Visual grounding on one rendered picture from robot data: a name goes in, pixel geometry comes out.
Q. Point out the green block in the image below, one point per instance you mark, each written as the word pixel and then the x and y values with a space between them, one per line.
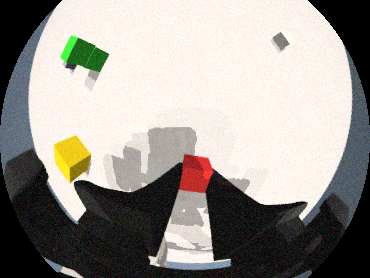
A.
pixel 77 51
pixel 96 59

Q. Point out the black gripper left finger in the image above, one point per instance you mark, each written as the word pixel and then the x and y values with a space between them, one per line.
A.
pixel 146 211

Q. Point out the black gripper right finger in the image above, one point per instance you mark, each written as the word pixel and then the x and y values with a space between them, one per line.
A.
pixel 236 219

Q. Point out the red block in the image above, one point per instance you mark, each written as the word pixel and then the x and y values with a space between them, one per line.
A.
pixel 196 174

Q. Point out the yellow cube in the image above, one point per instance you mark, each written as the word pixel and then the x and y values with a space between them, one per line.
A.
pixel 72 157

